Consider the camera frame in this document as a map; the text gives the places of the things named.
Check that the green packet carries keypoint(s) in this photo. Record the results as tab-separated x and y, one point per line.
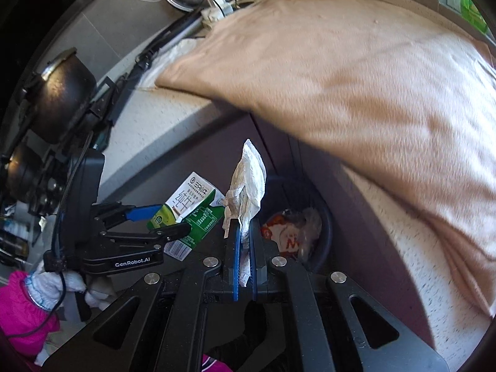
474	11

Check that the green milk carton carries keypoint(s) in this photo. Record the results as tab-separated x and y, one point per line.
193	197

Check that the person's left hand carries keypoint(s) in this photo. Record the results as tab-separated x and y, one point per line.
46	285

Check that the white tissue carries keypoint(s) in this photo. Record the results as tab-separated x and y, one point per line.
248	182

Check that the long black bar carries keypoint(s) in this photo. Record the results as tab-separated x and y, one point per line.
166	38

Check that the pink garment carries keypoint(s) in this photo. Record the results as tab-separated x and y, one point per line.
215	364

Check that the black gas stove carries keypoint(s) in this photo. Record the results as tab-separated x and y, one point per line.
99	108

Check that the beige blanket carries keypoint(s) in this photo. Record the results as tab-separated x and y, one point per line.
329	66

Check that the black cooking pot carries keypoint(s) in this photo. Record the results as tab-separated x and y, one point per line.
62	97

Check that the clear plastic bag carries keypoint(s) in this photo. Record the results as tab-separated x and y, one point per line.
310	221

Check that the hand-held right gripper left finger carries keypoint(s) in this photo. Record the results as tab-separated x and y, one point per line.
235	263

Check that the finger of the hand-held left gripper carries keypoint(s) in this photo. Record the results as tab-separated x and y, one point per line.
170	233
143	213

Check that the white cloth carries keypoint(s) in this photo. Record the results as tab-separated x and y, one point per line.
170	62

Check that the small black pot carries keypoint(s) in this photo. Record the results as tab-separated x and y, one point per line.
23	170

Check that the white plug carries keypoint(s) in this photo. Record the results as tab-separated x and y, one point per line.
215	2

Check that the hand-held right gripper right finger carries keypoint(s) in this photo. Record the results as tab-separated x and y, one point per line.
254	267

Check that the dark blue waste bin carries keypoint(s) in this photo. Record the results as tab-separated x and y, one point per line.
306	197

